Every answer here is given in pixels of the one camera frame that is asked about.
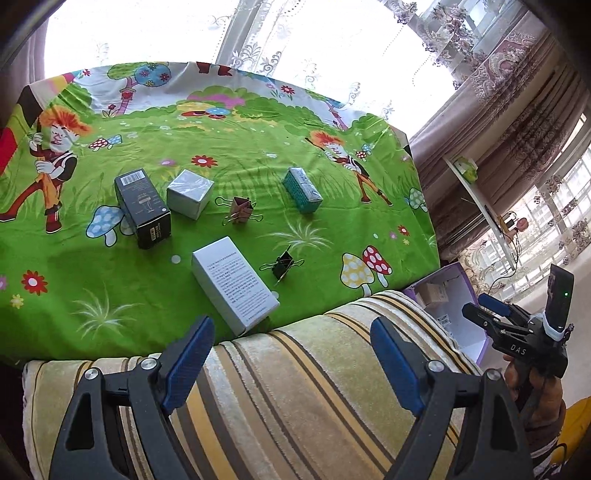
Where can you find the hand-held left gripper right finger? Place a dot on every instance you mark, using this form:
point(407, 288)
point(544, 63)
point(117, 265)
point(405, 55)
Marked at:
point(397, 369)

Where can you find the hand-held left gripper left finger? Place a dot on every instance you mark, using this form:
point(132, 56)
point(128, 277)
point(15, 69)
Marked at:
point(189, 364)

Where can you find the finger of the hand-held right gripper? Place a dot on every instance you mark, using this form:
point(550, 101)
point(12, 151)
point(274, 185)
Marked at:
point(494, 303)
point(482, 318)

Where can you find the purple storage box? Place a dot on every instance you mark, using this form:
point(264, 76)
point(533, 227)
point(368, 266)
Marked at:
point(468, 346)

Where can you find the person's right forearm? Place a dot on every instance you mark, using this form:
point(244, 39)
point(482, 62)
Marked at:
point(547, 438)

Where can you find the person's right hand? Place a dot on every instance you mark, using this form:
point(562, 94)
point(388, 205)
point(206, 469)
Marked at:
point(554, 397)

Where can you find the small beige box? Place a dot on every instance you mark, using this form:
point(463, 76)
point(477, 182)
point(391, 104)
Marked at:
point(437, 294)

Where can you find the small pink ornament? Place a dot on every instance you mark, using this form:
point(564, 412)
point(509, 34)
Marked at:
point(517, 225)

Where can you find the long white text box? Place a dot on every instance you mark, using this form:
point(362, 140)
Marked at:
point(231, 286)

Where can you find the yellow object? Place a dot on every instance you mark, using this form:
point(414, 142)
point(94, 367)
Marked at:
point(579, 424)

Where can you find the striped beige cushion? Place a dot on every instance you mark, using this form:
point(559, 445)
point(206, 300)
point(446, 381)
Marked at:
point(300, 392)

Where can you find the black binder clip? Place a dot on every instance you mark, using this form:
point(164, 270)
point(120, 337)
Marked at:
point(282, 265)

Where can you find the green tissue box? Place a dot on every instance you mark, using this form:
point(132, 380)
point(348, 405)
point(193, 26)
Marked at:
point(466, 170)

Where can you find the brown binder clip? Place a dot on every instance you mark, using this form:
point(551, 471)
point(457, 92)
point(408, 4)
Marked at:
point(241, 210)

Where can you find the tall black box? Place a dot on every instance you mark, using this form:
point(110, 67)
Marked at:
point(138, 207)

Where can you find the silver cube box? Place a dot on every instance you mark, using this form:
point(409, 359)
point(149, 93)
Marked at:
point(189, 194)

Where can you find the brown patterned curtain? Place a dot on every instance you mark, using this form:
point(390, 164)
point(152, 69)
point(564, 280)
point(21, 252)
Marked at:
point(508, 106)

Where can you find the teal box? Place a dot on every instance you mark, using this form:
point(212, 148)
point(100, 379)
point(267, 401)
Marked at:
point(302, 191)

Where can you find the green cartoon printed blanket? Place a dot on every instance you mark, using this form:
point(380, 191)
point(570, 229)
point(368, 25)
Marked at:
point(184, 147)

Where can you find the white lace sheer curtain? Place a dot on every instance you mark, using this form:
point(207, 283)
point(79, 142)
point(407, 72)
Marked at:
point(300, 41)

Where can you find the plain brown curtain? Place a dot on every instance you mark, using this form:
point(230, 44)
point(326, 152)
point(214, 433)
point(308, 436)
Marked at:
point(21, 55)

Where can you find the white wall shelf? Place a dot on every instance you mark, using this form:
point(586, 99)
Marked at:
point(475, 194)

